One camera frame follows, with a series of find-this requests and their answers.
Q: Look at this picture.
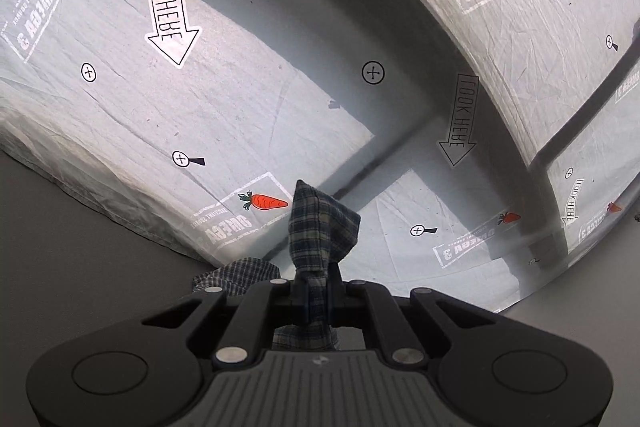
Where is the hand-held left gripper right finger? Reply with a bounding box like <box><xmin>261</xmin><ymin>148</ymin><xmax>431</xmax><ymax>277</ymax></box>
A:
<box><xmin>331</xmin><ymin>279</ymin><xmax>502</xmax><ymax>368</ymax></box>

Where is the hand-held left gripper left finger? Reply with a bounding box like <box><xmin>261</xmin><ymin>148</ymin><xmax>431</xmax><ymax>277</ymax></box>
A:
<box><xmin>142</xmin><ymin>278</ymin><xmax>307</xmax><ymax>369</ymax></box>

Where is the blue plaid shirt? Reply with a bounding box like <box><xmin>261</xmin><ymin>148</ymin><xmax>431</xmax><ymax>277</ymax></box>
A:
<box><xmin>192</xmin><ymin>179</ymin><xmax>362</xmax><ymax>353</ymax></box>

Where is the white printed floor sheet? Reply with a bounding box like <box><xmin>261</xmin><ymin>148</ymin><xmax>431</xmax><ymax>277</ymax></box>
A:
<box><xmin>85</xmin><ymin>0</ymin><xmax>640</xmax><ymax>308</ymax></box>

